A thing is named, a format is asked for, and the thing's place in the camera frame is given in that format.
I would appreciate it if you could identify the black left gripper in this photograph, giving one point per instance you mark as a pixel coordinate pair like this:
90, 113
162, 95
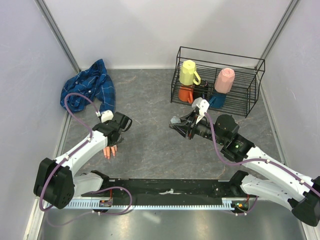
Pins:
112, 144

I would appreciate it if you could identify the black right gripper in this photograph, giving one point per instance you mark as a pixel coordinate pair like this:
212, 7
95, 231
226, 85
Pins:
186, 130

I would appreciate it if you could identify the clear nail polish bottle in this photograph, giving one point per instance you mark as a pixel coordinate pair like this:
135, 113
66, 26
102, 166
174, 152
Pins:
175, 120

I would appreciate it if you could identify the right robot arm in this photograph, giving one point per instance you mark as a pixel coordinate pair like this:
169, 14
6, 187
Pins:
293, 190

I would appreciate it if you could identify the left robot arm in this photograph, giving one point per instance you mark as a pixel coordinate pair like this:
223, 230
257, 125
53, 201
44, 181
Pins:
56, 181

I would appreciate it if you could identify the mannequin hand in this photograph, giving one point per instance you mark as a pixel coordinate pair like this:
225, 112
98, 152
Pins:
110, 151

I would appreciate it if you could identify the orange mug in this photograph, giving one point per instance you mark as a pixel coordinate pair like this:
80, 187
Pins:
185, 93

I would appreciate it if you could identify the black mug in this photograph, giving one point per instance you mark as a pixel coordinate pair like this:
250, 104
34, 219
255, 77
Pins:
201, 90

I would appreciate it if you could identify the blue mug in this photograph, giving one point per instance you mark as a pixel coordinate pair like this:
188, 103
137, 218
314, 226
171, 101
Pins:
217, 100

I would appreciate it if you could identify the yellow faceted mug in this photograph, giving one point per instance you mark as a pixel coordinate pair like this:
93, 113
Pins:
188, 74

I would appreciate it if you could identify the blue plaid shirt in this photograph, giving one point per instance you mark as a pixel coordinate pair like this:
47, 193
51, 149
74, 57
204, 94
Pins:
93, 83

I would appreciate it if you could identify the pink faceted mug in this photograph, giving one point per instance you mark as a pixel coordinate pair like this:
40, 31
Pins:
224, 81

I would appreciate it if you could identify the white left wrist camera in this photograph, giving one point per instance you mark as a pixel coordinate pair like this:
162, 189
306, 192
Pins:
106, 116

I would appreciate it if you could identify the black wire rack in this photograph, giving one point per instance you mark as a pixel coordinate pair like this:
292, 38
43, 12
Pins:
245, 89

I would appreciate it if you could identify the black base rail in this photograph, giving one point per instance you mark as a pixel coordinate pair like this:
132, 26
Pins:
177, 191

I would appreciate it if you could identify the light blue cable duct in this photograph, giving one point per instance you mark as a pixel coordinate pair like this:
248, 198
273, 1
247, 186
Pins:
96, 204

